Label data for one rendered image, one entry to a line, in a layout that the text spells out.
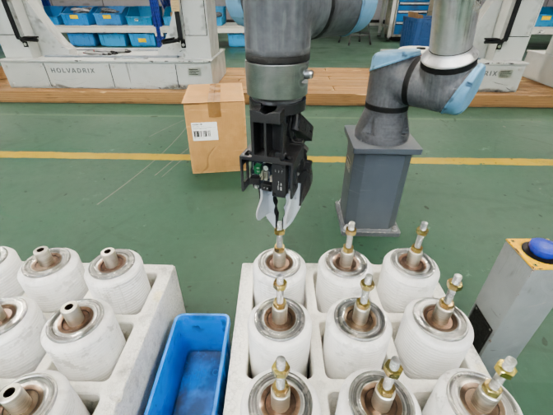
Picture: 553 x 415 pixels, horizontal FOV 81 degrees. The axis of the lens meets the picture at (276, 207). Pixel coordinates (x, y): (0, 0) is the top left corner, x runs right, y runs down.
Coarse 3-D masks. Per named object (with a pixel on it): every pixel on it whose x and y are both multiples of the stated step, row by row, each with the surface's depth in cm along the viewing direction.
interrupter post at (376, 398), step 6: (378, 384) 37; (378, 390) 36; (372, 396) 38; (378, 396) 36; (372, 402) 38; (378, 402) 37; (384, 402) 36; (390, 402) 36; (378, 408) 37; (384, 408) 37
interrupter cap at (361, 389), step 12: (372, 372) 41; (384, 372) 41; (360, 384) 40; (372, 384) 40; (396, 384) 40; (348, 396) 39; (360, 396) 39; (396, 396) 39; (408, 396) 38; (360, 408) 37; (372, 408) 38; (396, 408) 38; (408, 408) 37
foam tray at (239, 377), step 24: (312, 264) 68; (240, 288) 62; (312, 288) 62; (240, 312) 58; (312, 312) 58; (240, 336) 54; (312, 336) 54; (240, 360) 50; (312, 360) 50; (384, 360) 52; (480, 360) 50; (240, 384) 47; (312, 384) 47; (336, 384) 47; (408, 384) 47; (432, 384) 47
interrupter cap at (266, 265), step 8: (264, 256) 59; (272, 256) 59; (288, 256) 59; (296, 256) 59; (264, 264) 57; (272, 264) 58; (288, 264) 58; (296, 264) 57; (264, 272) 55; (272, 272) 56; (280, 272) 56; (288, 272) 56; (296, 272) 56
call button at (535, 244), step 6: (534, 240) 51; (540, 240) 51; (546, 240) 51; (534, 246) 50; (540, 246) 49; (546, 246) 49; (552, 246) 49; (534, 252) 50; (540, 252) 49; (546, 252) 49; (552, 252) 48; (546, 258) 49; (552, 258) 49
